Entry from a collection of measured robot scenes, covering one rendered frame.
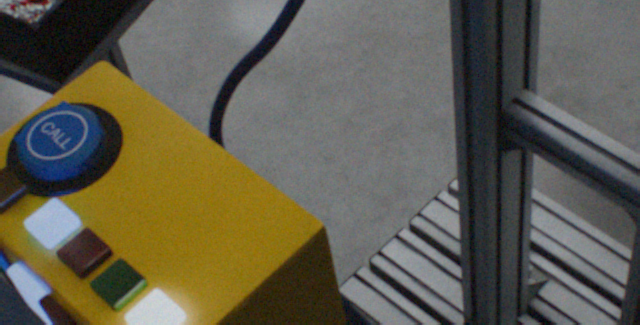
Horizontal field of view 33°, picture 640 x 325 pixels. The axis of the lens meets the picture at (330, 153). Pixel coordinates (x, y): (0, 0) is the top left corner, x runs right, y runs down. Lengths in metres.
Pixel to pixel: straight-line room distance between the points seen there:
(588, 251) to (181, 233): 1.21
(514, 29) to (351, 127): 0.86
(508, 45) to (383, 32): 0.98
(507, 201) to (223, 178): 0.83
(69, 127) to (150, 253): 0.08
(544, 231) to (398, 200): 0.27
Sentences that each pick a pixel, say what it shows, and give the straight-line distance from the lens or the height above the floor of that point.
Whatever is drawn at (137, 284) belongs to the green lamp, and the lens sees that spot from 0.45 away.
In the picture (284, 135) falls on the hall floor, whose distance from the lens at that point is 1.90.
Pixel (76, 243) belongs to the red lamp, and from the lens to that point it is 0.47.
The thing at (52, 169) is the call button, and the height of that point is 1.08.
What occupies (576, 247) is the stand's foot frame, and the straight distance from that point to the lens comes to 1.64.
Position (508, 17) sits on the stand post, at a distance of 1.05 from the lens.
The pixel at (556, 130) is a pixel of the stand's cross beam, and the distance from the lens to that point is 1.12.
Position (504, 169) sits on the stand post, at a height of 0.47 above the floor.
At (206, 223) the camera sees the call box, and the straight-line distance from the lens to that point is 0.46.
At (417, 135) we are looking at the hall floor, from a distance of 1.87.
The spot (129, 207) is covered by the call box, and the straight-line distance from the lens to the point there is 0.48.
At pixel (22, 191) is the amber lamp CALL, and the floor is 1.08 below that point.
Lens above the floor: 1.44
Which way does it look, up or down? 51 degrees down
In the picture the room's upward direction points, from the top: 11 degrees counter-clockwise
